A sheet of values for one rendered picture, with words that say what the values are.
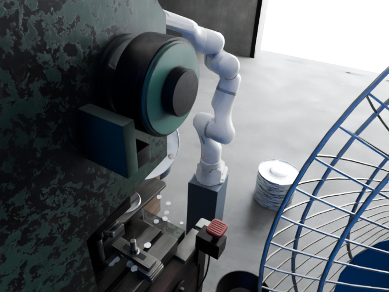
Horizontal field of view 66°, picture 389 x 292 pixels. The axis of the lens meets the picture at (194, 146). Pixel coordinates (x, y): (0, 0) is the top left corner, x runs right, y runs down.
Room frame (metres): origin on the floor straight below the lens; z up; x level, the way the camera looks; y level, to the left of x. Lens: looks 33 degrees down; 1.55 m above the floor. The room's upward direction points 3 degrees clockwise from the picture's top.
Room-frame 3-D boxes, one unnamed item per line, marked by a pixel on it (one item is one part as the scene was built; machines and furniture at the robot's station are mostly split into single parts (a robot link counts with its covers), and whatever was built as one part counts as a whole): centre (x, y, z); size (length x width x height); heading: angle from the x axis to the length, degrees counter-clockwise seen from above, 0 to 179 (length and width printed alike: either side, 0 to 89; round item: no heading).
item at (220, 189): (1.35, -0.09, 0.23); 0.18 x 0.18 x 0.45; 67
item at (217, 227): (0.71, -0.09, 0.72); 0.07 x 0.06 x 0.08; 150
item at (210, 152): (1.37, -0.07, 0.71); 0.18 x 0.11 x 0.25; 44
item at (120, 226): (0.68, 0.31, 0.76); 0.15 x 0.09 x 0.05; 60
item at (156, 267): (0.59, 0.16, 0.76); 0.17 x 0.06 x 0.10; 60
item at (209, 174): (1.39, -0.11, 0.52); 0.22 x 0.19 x 0.14; 157
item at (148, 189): (0.83, 0.22, 0.72); 0.25 x 0.14 x 0.14; 150
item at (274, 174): (1.71, -0.61, 0.25); 0.29 x 0.29 x 0.01
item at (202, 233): (0.72, -0.08, 0.62); 0.10 x 0.06 x 0.20; 60
